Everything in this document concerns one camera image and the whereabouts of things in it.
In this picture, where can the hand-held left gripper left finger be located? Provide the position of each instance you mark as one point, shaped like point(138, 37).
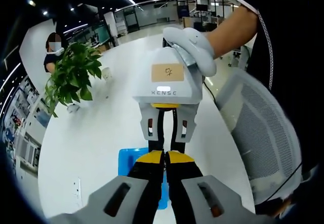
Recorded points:
point(106, 198)

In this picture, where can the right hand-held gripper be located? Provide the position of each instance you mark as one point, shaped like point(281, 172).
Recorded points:
point(167, 87)

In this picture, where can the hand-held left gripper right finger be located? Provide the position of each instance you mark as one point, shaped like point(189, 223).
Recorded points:
point(217, 196)

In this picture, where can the person's right forearm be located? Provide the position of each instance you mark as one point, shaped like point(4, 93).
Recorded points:
point(233, 31)

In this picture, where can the white table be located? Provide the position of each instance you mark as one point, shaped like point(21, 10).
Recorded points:
point(101, 145)

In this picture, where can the white mesh office chair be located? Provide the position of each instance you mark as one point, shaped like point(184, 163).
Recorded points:
point(265, 137)

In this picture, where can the small white bin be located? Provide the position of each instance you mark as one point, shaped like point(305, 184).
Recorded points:
point(106, 73)

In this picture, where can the green potted plant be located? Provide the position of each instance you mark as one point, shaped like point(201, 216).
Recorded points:
point(73, 74)

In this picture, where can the person's body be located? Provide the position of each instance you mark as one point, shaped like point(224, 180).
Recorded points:
point(283, 56)

